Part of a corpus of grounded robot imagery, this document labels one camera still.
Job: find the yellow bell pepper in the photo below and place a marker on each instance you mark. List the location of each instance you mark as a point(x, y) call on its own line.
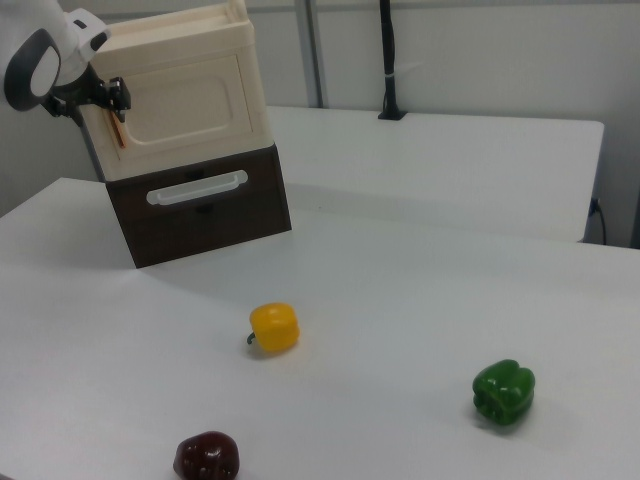
point(275, 327)

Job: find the cream plastic cabinet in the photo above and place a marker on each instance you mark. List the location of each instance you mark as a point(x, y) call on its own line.
point(250, 90)

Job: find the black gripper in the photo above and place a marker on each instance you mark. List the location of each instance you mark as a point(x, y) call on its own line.
point(80, 95)

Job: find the dark brown wooden drawer box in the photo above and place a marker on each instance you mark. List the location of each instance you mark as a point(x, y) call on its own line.
point(210, 230)

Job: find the cream cabinet door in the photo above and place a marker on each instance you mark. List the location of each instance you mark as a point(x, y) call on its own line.
point(185, 105)

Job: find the green bell pepper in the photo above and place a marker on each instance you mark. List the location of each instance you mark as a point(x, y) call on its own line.
point(504, 392)

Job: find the dark red apple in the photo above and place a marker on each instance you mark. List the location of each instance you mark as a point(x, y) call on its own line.
point(207, 456)

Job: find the black pole with base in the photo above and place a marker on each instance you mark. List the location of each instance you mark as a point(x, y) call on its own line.
point(387, 60)

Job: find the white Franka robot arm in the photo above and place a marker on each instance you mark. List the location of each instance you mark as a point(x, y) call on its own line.
point(45, 70)

